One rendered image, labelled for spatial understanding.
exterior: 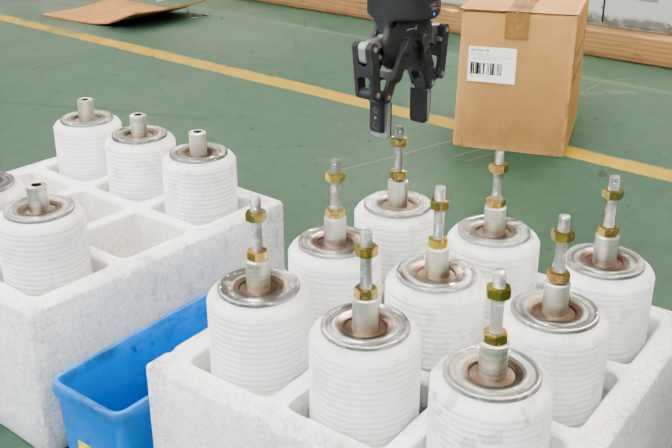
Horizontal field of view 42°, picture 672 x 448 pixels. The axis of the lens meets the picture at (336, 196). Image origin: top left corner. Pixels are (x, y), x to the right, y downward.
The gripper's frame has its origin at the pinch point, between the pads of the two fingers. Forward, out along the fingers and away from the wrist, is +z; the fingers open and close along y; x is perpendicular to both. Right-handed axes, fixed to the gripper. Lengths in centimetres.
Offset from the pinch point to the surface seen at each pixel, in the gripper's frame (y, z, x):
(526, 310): -12.0, 10.1, -22.6
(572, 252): 1.2, 10.1, -20.4
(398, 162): -0.2, 5.1, 0.0
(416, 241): -2.0, 12.8, -4.0
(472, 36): 84, 11, 43
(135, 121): -4.0, 7.9, 41.3
